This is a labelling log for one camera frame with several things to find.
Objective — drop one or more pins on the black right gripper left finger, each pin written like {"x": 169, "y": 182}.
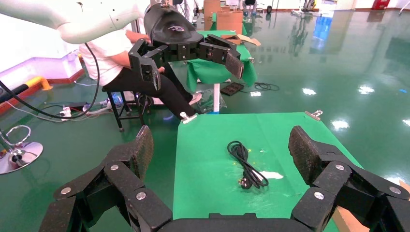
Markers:
{"x": 121, "y": 179}

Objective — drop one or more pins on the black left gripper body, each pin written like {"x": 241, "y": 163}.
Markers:
{"x": 169, "y": 28}

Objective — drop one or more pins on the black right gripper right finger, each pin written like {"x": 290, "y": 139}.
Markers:
{"x": 333, "y": 179}

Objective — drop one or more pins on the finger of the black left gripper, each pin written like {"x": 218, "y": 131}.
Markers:
{"x": 224, "y": 51}
{"x": 147, "y": 67}

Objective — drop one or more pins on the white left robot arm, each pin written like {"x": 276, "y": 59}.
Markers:
{"x": 64, "y": 19}

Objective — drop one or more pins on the bare person forearm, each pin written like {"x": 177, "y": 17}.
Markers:
{"x": 123, "y": 59}
{"x": 136, "y": 36}

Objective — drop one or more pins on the flat open cardboard box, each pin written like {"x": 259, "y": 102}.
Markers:
{"x": 243, "y": 39}

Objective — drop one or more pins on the large brown cardboard box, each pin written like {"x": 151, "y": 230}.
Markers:
{"x": 229, "y": 20}

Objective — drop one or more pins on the tall brown cardboard box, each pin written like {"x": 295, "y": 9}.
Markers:
{"x": 210, "y": 12}

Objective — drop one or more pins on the table with green cloth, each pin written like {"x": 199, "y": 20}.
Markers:
{"x": 208, "y": 70}

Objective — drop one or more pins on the black floor power strip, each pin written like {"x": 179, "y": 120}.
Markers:
{"x": 232, "y": 88}

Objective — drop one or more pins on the seated person white shirt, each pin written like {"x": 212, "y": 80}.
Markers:
{"x": 105, "y": 57}

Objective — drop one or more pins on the black metal stool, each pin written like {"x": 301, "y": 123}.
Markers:
{"x": 117, "y": 109}

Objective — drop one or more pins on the clear plastic bag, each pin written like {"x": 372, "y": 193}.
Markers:
{"x": 205, "y": 102}

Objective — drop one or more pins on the silver metal table clip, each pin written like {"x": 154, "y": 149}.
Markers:
{"x": 188, "y": 118}
{"x": 314, "y": 114}

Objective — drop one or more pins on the green tablecloth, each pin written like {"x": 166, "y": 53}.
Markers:
{"x": 208, "y": 179}

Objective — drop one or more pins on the white power strip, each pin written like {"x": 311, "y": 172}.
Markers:
{"x": 65, "y": 112}

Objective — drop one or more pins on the chrome round chair base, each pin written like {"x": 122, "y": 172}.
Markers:
{"x": 22, "y": 157}

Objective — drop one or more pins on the yellow black floor barrier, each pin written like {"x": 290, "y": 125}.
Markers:
{"x": 35, "y": 84}

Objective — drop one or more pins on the red cabinet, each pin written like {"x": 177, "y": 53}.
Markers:
{"x": 380, "y": 4}

